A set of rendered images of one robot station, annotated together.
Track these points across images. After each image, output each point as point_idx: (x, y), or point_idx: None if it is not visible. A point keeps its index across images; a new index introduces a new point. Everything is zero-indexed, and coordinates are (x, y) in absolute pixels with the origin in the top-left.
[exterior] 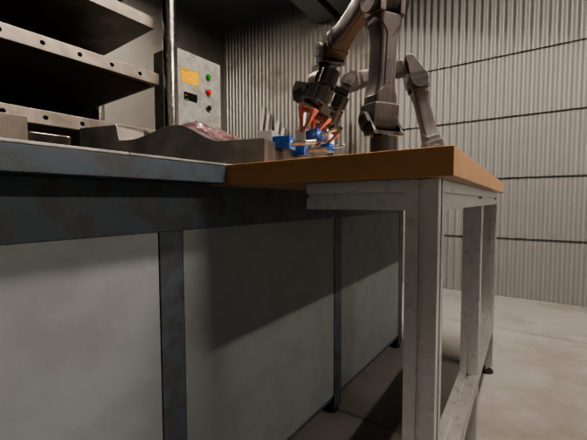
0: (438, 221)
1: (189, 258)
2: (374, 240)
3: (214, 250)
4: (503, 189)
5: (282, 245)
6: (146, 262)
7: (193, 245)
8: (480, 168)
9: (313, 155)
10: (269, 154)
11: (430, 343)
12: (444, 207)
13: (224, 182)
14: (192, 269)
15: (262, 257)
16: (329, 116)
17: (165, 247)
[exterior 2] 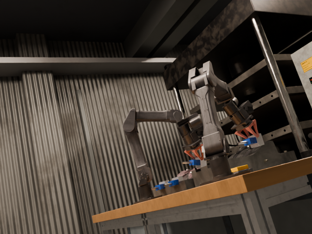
0: (100, 233)
1: (167, 227)
2: (283, 233)
3: (172, 225)
4: (229, 189)
5: (192, 227)
6: (160, 227)
7: (167, 223)
8: (110, 211)
9: (199, 173)
10: (156, 194)
11: None
12: (102, 229)
13: None
14: (169, 231)
15: (186, 230)
16: (191, 149)
17: (162, 223)
